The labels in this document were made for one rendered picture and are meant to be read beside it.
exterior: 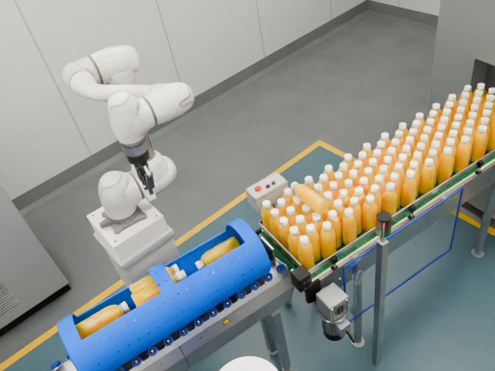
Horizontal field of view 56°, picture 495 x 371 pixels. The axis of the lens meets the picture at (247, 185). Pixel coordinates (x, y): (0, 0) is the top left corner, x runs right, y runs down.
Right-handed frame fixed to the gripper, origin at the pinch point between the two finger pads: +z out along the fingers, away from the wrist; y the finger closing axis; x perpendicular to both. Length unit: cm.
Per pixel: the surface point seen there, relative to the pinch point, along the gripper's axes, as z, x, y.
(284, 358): 142, -38, -25
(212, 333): 74, -1, -22
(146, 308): 41.5, 19.5, -14.0
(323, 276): 68, -57, -34
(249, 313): 75, -20, -24
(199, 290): 43.8, -1.6, -18.9
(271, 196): 55, -64, 13
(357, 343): 155, -83, -40
